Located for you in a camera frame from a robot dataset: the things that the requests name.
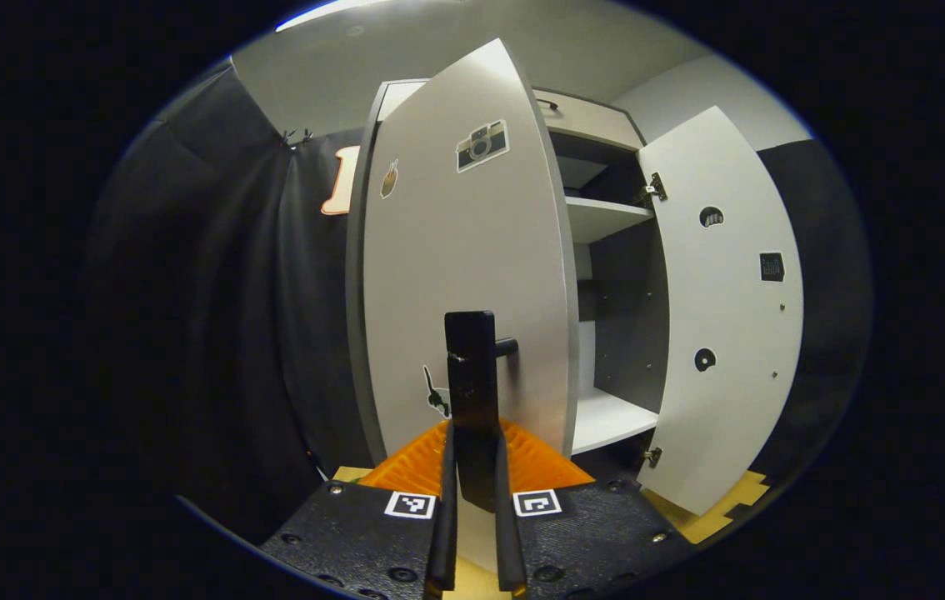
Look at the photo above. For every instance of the white door with camera sticker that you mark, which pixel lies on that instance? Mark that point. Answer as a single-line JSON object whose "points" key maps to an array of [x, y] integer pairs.
{"points": [[472, 233]]}

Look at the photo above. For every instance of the white double-door shoe cabinet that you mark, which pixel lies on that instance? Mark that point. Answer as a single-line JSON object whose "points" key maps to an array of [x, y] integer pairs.
{"points": [[627, 317]]}

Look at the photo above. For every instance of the white door with round stickers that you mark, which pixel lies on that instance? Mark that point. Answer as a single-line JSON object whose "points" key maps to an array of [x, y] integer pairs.
{"points": [[722, 317]]}

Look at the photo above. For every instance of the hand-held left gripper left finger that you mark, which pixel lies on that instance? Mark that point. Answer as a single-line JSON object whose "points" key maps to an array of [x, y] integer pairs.
{"points": [[356, 533]]}

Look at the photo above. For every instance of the ceiling light strip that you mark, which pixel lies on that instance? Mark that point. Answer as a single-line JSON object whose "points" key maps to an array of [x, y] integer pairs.
{"points": [[331, 12]]}

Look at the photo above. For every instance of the white cabinet shelf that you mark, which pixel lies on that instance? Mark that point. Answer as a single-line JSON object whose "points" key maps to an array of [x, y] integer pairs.
{"points": [[610, 421], [606, 218]]}

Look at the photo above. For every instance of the black backdrop cloth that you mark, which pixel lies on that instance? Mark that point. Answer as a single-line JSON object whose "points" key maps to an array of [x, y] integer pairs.
{"points": [[214, 333]]}

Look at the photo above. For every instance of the metal door hinge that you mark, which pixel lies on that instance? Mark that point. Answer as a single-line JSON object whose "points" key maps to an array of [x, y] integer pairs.
{"points": [[652, 457], [653, 188]]}

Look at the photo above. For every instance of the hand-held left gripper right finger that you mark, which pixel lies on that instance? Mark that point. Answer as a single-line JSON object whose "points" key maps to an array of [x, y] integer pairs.
{"points": [[589, 533]]}

